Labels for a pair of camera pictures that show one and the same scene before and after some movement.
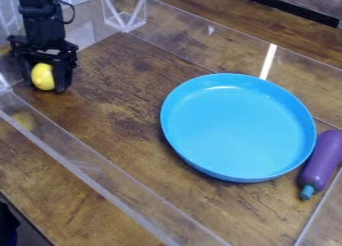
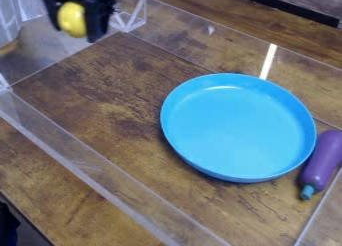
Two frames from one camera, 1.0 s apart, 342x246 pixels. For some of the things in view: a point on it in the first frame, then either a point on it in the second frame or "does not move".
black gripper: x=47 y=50 → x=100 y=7
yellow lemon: x=43 y=77 → x=72 y=18
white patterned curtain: x=11 y=19 does not move
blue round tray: x=241 y=126 does not move
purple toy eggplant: x=323 y=165 does not move
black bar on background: x=299 y=11 does not move
